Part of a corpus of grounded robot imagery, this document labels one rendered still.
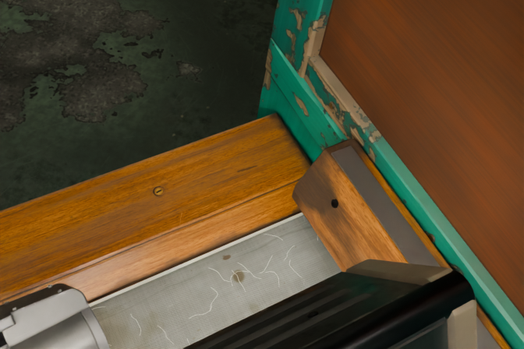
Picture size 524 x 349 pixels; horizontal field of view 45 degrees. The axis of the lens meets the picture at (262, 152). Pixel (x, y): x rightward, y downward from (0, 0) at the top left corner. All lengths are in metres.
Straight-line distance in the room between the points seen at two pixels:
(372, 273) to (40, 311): 0.26
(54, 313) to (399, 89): 0.32
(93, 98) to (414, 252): 1.31
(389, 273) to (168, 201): 0.41
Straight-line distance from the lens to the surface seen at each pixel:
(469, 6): 0.45
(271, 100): 0.73
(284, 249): 0.65
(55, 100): 1.74
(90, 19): 1.95
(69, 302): 0.46
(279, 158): 0.68
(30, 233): 0.63
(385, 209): 0.55
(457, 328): 0.24
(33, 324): 0.46
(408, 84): 0.52
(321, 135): 0.65
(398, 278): 0.25
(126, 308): 0.62
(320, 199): 0.58
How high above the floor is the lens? 1.31
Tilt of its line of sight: 54 degrees down
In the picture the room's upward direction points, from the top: 11 degrees clockwise
